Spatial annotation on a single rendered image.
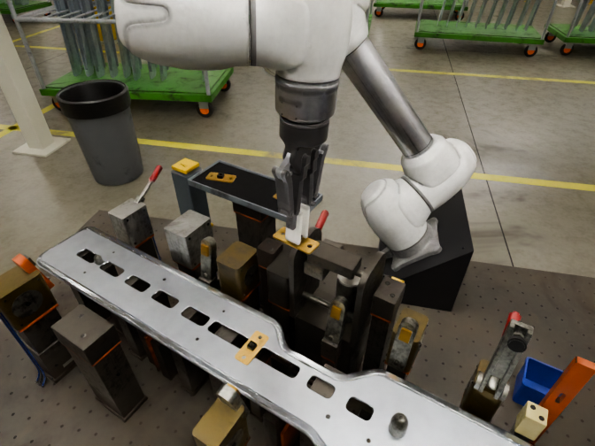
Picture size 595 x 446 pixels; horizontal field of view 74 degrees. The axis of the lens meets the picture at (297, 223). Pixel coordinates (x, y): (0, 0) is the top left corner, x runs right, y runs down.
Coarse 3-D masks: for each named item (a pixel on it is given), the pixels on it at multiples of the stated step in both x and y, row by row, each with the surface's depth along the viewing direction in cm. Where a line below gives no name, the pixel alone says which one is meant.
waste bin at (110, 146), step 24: (72, 96) 303; (96, 96) 316; (120, 96) 289; (72, 120) 289; (96, 120) 286; (120, 120) 298; (96, 144) 298; (120, 144) 306; (96, 168) 314; (120, 168) 316
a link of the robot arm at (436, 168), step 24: (360, 0) 96; (360, 24) 99; (360, 48) 102; (360, 72) 106; (384, 72) 107; (384, 96) 109; (384, 120) 115; (408, 120) 114; (408, 144) 118; (432, 144) 119; (456, 144) 122; (408, 168) 123; (432, 168) 119; (456, 168) 121; (432, 192) 123; (456, 192) 126
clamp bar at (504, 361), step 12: (516, 324) 67; (504, 336) 68; (516, 336) 65; (528, 336) 66; (504, 348) 69; (516, 348) 65; (492, 360) 71; (504, 360) 71; (516, 360) 69; (492, 372) 73; (504, 372) 72; (504, 384) 72
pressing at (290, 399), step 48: (96, 240) 117; (96, 288) 102; (192, 288) 102; (192, 336) 91; (240, 384) 82; (288, 384) 81; (336, 384) 81; (384, 384) 81; (336, 432) 74; (384, 432) 74; (432, 432) 74; (480, 432) 74
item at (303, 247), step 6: (282, 228) 75; (276, 234) 74; (282, 240) 72; (306, 240) 73; (312, 240) 73; (294, 246) 71; (300, 246) 71; (306, 246) 71; (312, 246) 72; (318, 246) 72; (306, 252) 70; (312, 252) 70
